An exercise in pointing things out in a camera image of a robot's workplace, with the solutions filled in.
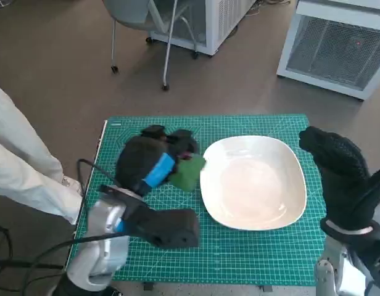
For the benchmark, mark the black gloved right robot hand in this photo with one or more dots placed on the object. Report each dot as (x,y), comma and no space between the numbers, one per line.
(342,169)

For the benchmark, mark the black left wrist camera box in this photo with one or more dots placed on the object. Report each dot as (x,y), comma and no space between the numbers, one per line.
(168,228)

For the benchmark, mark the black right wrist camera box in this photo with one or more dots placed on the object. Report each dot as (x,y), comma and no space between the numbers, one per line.
(373,265)

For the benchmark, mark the white mesh cabinet on casters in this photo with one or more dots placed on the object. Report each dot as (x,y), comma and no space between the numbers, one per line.
(214,27)

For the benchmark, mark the red toy grape bunch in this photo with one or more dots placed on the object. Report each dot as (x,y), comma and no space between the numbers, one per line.
(187,174)

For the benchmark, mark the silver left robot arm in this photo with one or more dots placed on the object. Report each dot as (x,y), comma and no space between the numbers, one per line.
(100,256)

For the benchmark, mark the person's shoe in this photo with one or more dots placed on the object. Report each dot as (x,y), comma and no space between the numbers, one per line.
(73,185)

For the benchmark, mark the white square-round plate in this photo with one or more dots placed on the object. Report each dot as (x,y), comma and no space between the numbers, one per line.
(254,188)

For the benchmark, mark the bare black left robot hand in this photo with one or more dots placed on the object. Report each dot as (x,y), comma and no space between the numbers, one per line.
(137,160)

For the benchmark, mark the black table bracket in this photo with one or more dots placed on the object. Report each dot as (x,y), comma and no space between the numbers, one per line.
(147,286)

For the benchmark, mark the green cutting mat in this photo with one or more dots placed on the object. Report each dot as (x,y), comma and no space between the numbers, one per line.
(239,256)

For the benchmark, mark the white mesh cabinet, red light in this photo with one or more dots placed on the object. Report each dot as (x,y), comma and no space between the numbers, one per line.
(332,49)

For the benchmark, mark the grey office chair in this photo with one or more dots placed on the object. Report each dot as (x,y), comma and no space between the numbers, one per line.
(128,12)

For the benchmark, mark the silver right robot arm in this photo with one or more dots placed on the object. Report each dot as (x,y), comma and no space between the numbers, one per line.
(327,274)

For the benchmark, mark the person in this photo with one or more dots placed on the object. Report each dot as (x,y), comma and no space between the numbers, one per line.
(17,166)

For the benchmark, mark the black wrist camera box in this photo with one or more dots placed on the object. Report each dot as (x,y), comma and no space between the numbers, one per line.
(373,265)
(168,228)

